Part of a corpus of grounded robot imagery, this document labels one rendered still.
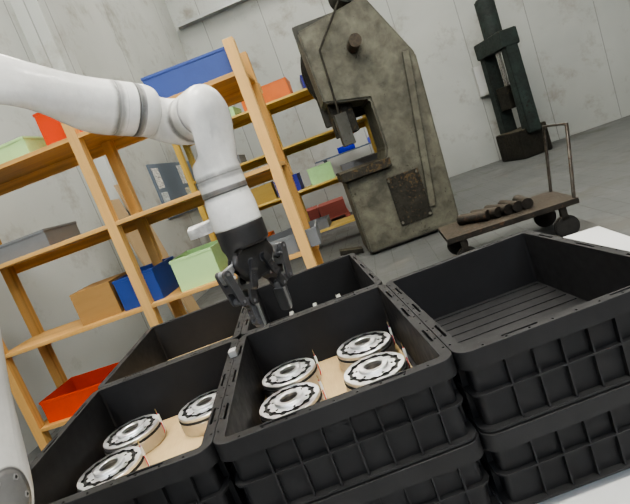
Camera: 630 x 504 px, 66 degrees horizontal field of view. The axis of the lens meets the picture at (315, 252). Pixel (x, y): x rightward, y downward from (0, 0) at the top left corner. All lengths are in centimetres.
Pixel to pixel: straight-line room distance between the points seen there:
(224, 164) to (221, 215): 7
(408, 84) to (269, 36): 566
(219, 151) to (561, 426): 56
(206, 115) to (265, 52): 1012
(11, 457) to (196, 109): 45
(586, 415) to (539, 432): 6
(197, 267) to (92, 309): 72
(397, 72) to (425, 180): 120
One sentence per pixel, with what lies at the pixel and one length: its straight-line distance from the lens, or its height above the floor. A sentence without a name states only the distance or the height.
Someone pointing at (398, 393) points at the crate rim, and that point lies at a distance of 59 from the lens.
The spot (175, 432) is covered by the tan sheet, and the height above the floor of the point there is 83.
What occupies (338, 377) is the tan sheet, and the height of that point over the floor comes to 83.
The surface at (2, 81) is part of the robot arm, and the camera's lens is 64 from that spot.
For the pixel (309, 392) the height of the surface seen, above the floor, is 86.
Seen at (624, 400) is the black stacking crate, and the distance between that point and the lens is 71.
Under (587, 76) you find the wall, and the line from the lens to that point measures 1138.
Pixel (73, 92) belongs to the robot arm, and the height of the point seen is 136.
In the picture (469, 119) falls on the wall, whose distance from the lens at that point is 1067.
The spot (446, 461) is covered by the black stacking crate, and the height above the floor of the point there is 81.
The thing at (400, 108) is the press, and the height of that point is 145.
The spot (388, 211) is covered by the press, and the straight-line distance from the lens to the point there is 557.
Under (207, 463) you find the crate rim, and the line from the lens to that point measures 62.
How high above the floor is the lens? 119
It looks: 9 degrees down
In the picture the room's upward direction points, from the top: 20 degrees counter-clockwise
